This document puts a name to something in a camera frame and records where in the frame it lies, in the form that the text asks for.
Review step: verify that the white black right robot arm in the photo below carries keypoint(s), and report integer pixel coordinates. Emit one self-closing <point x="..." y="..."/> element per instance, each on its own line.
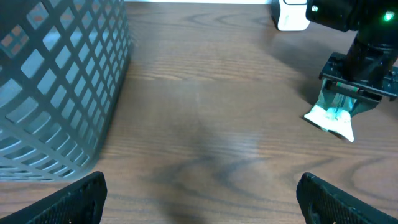
<point x="366" y="73"/>

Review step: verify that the white barcode scanner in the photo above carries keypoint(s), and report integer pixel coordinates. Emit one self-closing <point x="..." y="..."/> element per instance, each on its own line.
<point x="289" y="15"/>

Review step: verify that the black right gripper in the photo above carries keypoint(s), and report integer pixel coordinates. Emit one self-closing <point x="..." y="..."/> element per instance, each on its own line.
<point x="368" y="95"/>

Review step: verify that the white wet wipes pack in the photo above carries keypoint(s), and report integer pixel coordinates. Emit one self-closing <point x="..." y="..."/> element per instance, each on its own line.
<point x="336" y="119"/>

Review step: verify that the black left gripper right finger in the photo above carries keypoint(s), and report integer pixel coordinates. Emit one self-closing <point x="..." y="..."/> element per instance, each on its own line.
<point x="322" y="203"/>

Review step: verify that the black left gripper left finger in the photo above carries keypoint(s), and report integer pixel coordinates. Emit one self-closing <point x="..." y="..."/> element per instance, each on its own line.
<point x="80" y="202"/>

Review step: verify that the grey plastic mesh basket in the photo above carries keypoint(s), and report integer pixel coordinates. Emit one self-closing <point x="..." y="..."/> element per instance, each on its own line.
<point x="63" y="64"/>

